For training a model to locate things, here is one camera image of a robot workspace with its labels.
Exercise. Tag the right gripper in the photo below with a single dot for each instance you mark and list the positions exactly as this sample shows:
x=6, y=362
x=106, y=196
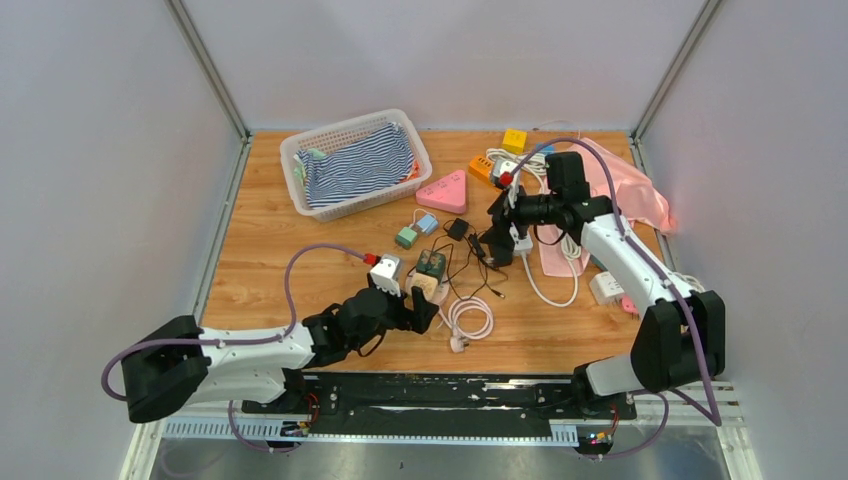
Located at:
x=503, y=213

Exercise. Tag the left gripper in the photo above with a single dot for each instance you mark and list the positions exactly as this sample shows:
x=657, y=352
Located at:
x=416, y=319

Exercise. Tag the white power strip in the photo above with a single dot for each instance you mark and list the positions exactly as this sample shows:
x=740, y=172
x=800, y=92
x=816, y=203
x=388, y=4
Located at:
x=522, y=244

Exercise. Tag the beige wooden cube socket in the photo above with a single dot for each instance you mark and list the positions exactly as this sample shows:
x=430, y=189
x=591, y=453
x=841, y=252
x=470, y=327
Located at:
x=428, y=285

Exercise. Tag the green patterned cube socket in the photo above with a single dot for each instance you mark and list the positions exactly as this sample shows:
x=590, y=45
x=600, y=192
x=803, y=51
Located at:
x=431, y=263

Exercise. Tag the blue plug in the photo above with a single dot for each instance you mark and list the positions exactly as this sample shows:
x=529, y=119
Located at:
x=427, y=224

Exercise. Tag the green plug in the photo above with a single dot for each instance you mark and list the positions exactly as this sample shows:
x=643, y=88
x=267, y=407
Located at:
x=406, y=237

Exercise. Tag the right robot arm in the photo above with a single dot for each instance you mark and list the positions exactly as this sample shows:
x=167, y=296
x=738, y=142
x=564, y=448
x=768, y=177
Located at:
x=681, y=338

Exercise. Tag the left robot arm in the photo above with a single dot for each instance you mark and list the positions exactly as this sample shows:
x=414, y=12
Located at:
x=182, y=363

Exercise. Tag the white round socket base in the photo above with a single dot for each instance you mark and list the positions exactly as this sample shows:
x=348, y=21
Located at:
x=441, y=293

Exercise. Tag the yellow cube socket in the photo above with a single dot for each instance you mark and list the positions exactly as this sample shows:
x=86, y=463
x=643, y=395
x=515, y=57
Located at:
x=514, y=141

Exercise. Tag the white cube socket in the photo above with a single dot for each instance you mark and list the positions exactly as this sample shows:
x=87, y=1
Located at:
x=605, y=288

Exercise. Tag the pink plug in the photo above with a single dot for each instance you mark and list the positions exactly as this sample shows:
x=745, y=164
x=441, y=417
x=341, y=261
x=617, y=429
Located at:
x=628, y=305

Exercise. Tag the pink triangular power strip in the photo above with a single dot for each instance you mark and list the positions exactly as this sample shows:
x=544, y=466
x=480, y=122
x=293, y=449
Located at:
x=448, y=194

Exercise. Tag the orange power strip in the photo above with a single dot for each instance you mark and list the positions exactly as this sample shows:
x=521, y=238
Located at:
x=480, y=167

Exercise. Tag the pink cloth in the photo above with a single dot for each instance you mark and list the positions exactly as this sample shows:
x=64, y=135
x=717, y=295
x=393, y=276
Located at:
x=636, y=196

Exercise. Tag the blue white striped cloth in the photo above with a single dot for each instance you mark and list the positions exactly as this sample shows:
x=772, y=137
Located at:
x=380, y=160

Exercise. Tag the white plastic basket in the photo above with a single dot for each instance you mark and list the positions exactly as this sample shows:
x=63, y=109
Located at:
x=329, y=138

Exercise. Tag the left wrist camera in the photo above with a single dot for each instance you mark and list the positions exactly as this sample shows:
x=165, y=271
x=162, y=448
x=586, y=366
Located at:
x=385, y=275

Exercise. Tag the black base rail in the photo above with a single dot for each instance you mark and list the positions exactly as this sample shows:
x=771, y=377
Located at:
x=440, y=404

